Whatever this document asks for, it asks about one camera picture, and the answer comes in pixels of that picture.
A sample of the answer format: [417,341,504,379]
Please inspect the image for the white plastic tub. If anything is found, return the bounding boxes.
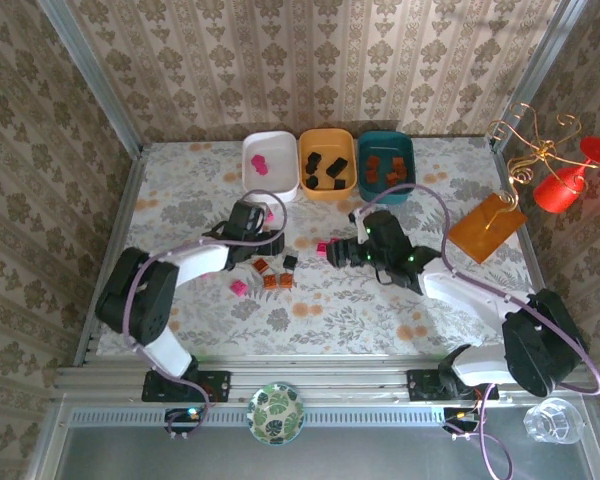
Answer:
[241,130,300,204]

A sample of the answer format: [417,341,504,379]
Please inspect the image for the yellow-orange plastic tub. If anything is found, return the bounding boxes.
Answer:
[298,128,357,203]

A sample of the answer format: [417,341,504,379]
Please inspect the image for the teal plastic tub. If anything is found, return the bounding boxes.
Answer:
[357,130,415,206]

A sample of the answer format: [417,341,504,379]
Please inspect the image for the leaf pattern bowl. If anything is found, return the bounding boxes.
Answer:
[246,382,306,446]

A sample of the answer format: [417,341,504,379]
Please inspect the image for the red plastic goblet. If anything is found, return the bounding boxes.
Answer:
[532,135,600,216]

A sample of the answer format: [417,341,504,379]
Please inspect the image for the small black connector board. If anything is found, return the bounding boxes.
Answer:
[442,407,487,441]
[164,407,205,441]

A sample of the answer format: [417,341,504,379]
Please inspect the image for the clear glass cup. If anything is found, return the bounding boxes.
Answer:
[522,397,584,446]

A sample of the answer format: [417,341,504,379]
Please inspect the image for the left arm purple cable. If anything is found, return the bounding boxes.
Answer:
[122,188,289,436]

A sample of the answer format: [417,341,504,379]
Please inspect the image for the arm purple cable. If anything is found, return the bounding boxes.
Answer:
[362,183,600,480]
[122,188,289,436]

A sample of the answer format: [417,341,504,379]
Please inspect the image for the gold wire rack orange base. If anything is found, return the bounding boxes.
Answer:
[447,102,589,264]

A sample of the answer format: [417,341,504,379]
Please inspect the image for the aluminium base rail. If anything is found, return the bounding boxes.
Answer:
[54,363,589,404]

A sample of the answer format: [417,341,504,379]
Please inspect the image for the aluminium table side rail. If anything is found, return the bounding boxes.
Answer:
[72,149,149,369]
[490,143,572,365]

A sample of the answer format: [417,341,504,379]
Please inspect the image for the grey slotted cable duct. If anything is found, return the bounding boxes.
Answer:
[69,405,449,426]

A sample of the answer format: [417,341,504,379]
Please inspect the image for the aluminium frame post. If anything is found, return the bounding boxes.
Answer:
[489,0,594,151]
[35,0,145,159]

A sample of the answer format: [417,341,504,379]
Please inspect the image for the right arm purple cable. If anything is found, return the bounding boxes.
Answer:
[362,183,600,480]

